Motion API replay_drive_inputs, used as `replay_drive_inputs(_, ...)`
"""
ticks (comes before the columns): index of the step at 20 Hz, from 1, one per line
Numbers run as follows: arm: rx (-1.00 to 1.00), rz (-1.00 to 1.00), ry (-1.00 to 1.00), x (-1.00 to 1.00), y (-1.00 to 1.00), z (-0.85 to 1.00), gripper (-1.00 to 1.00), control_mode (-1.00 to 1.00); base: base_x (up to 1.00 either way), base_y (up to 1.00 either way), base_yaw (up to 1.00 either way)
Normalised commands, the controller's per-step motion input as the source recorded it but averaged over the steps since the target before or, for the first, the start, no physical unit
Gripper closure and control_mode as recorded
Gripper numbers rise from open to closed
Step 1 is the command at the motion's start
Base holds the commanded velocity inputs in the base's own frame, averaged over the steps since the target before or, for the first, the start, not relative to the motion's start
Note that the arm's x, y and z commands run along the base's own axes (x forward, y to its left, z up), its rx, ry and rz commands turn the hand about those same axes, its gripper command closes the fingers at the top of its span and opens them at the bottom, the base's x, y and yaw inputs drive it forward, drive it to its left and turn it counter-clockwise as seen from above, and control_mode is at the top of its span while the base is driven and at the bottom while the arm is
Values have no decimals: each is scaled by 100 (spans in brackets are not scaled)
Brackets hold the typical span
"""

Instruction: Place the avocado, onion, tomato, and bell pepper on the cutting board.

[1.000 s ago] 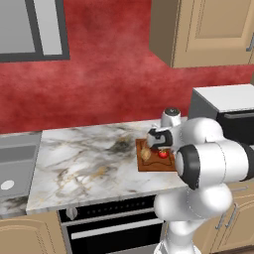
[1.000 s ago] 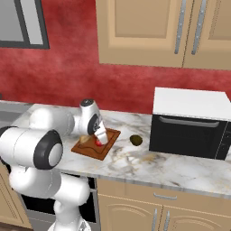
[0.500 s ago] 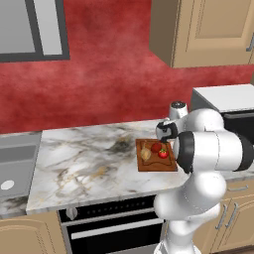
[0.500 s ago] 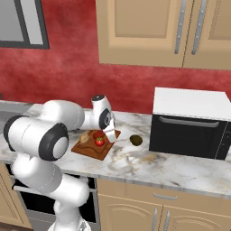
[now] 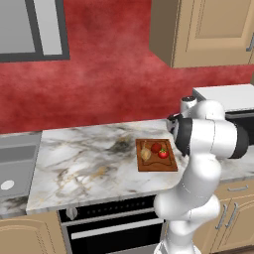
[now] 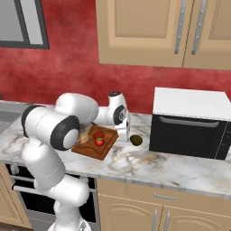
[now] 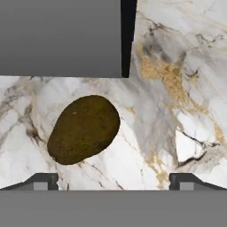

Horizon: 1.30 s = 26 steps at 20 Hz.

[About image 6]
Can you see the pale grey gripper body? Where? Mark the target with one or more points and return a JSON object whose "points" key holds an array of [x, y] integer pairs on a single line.
{"points": [[124, 130]]}

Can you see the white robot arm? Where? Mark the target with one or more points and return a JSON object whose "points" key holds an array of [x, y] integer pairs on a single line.
{"points": [[45, 126]]}

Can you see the dark green avocado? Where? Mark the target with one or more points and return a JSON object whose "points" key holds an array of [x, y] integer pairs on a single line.
{"points": [[136, 140]]}

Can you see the brown wooden cutting board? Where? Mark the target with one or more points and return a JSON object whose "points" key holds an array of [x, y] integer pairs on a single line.
{"points": [[106, 148]]}

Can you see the red bell pepper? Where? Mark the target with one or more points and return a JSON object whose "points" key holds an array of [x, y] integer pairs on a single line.
{"points": [[98, 134]]}

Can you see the red tomato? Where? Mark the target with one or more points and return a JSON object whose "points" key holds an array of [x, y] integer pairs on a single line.
{"points": [[100, 142]]}

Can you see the tan onion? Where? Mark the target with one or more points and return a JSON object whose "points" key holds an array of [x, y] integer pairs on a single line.
{"points": [[84, 138]]}

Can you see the black and white microwave oven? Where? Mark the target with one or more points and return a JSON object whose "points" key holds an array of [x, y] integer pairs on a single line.
{"points": [[189, 120]]}

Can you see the beige base cupboard door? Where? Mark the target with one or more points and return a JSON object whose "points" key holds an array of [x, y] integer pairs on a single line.
{"points": [[126, 215], [201, 222]]}

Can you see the beige drawer front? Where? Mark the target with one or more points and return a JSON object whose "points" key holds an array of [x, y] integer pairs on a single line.
{"points": [[198, 200]]}

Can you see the grey steel sink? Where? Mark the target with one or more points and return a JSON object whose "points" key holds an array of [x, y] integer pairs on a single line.
{"points": [[7, 120]]}

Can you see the beige base cupboard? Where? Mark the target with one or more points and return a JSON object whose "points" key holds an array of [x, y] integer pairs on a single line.
{"points": [[10, 198]]}

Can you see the grey framed window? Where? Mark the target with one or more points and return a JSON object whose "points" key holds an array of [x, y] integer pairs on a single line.
{"points": [[24, 21]]}

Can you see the beige wall cupboard door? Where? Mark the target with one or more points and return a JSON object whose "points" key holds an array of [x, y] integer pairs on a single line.
{"points": [[216, 33], [138, 30]]}

